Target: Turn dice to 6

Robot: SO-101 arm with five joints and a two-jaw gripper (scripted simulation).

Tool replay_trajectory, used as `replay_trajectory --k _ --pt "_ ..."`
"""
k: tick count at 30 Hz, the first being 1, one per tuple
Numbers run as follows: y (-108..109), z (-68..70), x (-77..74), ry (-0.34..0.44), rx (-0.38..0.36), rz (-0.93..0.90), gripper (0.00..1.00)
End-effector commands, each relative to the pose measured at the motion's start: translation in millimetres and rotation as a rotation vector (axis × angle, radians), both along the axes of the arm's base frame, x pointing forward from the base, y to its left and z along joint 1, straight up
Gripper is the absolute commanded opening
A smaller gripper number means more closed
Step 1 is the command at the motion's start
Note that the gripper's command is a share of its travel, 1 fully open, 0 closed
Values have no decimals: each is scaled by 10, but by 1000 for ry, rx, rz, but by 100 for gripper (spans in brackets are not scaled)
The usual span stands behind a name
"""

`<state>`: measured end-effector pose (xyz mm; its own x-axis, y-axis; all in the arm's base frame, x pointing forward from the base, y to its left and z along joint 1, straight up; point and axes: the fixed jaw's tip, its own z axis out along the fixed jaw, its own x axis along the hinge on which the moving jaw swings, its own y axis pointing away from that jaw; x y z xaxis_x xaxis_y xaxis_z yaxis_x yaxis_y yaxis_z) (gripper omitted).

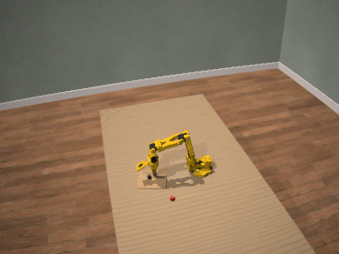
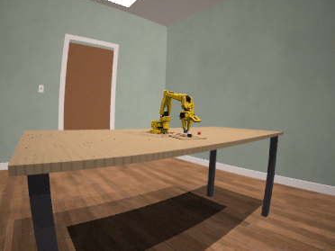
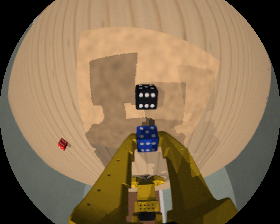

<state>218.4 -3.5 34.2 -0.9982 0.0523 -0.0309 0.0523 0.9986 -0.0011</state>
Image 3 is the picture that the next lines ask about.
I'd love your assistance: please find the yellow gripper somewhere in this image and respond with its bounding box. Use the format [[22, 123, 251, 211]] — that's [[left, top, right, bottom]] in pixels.
[[68, 131, 238, 224]]

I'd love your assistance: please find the red die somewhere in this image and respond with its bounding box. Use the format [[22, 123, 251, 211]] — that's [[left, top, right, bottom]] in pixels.
[[58, 138, 68, 151]]

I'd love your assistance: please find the black die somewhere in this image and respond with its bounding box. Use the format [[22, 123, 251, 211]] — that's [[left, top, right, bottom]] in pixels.
[[135, 84, 158, 110]]

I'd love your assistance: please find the blue die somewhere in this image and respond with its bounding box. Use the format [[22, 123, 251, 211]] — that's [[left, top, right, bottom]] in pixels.
[[136, 125, 159, 152]]

